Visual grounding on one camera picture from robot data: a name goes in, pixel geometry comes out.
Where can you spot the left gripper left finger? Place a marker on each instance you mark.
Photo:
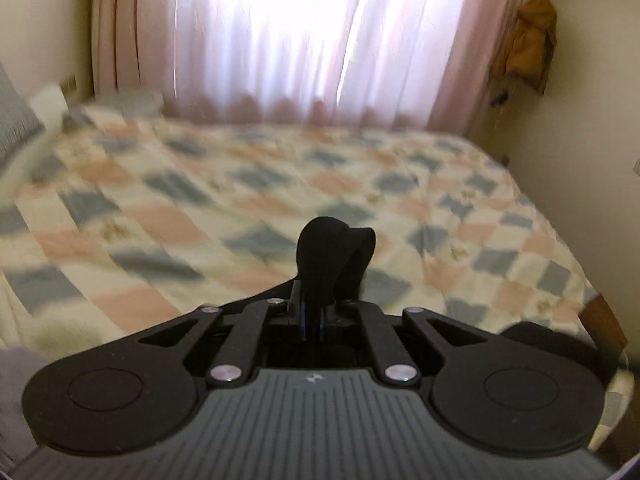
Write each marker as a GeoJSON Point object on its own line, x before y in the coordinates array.
{"type": "Point", "coordinates": [236, 359]}

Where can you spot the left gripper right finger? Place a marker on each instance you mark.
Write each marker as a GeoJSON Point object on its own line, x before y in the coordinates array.
{"type": "Point", "coordinates": [359, 335]}

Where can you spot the black garment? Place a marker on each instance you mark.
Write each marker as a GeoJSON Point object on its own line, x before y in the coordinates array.
{"type": "Point", "coordinates": [331, 259]}

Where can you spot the checkered quilt bedspread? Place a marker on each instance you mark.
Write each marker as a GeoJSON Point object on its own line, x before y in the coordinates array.
{"type": "Point", "coordinates": [111, 224]}

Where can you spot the grey garment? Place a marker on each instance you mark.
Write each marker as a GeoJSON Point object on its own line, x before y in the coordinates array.
{"type": "Point", "coordinates": [18, 365]}

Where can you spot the white long pillow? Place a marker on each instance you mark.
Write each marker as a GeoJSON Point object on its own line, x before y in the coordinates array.
{"type": "Point", "coordinates": [50, 107]}

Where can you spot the grey plaid cushion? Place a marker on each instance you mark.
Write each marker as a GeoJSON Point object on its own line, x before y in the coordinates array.
{"type": "Point", "coordinates": [18, 122]}

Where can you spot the pink curtain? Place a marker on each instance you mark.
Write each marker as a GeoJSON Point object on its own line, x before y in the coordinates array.
{"type": "Point", "coordinates": [363, 63]}

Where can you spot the wall socket plate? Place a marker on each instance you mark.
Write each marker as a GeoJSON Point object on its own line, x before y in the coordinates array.
{"type": "Point", "coordinates": [69, 84]}

